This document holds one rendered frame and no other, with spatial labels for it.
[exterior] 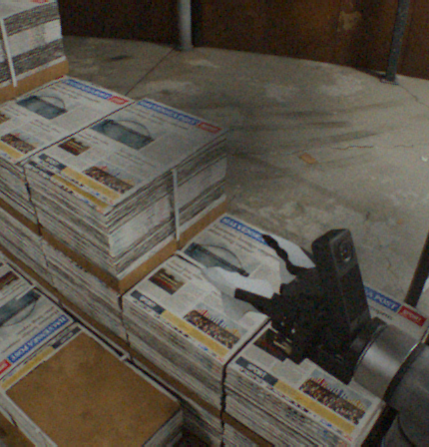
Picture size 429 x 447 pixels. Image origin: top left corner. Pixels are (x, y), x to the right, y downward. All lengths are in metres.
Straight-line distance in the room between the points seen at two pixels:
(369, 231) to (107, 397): 1.76
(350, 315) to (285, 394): 0.46
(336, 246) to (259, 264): 0.68
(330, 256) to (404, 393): 0.16
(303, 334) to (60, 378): 0.85
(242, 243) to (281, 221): 1.39
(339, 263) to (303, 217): 2.15
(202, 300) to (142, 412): 0.31
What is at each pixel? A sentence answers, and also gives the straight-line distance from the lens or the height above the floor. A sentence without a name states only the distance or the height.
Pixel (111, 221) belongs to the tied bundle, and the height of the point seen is 1.03.
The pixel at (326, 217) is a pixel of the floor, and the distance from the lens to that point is 2.71.
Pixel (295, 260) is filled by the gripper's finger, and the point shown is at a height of 1.24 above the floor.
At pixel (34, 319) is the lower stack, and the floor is 0.60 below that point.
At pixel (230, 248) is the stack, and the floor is 0.83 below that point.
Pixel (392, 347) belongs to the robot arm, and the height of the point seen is 1.25.
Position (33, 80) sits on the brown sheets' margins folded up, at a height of 1.09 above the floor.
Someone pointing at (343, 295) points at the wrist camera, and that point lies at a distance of 0.55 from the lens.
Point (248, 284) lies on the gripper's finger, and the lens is 0.59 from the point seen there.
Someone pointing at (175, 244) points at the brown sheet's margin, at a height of 0.86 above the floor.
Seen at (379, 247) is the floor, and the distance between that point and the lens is 2.60.
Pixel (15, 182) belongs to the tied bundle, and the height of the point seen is 0.99.
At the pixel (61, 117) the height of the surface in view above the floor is 1.07.
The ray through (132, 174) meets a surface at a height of 1.07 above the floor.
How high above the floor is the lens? 1.67
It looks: 40 degrees down
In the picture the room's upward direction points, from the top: straight up
